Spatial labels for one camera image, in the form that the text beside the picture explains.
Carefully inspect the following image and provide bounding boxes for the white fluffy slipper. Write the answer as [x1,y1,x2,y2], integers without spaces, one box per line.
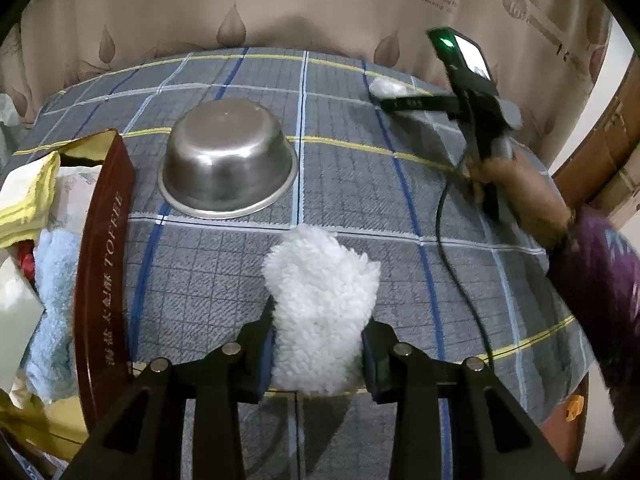
[369,77,410,101]
[262,224,381,396]

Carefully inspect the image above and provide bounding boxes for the light blue towel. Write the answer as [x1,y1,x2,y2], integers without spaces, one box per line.
[23,229,81,404]

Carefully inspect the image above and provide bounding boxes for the white foam block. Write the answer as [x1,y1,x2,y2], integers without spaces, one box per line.
[0,254,43,393]

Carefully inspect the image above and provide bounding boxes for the yellow white cloth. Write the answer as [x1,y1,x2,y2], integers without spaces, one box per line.
[1,151,61,248]

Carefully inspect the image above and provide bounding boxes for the red white baby garment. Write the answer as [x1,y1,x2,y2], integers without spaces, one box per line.
[17,240,35,284]

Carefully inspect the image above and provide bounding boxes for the white floral wipes pack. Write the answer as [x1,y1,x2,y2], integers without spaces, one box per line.
[48,165,102,235]

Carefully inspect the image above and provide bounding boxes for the purple sleeve forearm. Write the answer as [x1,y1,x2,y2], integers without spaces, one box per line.
[548,207,639,479]

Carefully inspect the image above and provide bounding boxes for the person's right hand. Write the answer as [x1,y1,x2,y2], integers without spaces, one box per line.
[466,150,574,250]

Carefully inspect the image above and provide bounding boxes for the beige leaf print curtain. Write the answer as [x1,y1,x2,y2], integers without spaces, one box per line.
[1,0,612,162]

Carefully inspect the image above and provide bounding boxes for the wooden door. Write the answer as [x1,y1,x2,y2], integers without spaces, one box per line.
[553,55,640,229]

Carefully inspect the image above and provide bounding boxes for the red gold tin box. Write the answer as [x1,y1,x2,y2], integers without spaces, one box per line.
[0,128,138,463]

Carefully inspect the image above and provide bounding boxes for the blue plaid tablecloth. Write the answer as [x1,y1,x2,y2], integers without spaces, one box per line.
[2,48,593,422]

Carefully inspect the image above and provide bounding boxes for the stainless steel bowl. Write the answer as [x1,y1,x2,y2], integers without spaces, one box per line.
[158,99,298,220]

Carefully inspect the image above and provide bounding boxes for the black cable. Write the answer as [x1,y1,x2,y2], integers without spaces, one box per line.
[434,144,497,373]

